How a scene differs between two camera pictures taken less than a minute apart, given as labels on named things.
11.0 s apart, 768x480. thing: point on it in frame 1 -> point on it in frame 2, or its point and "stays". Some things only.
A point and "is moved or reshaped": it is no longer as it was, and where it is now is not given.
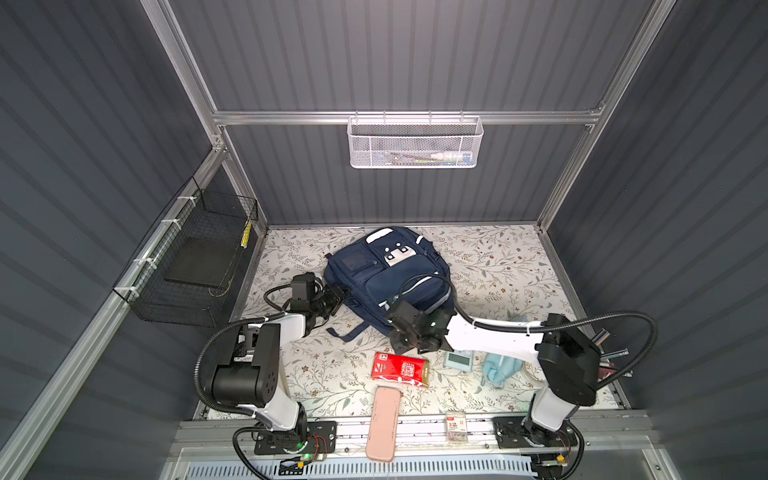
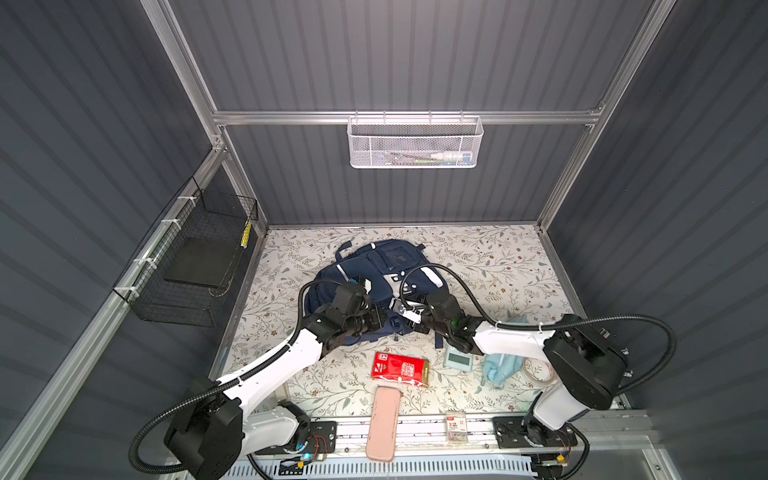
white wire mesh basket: (414, 142) stays
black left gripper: (335, 295) -> (377, 320)
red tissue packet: (409, 370) stays
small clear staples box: (456, 427) stays
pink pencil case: (383, 427) stays
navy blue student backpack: (368, 273) is moved or reshaped
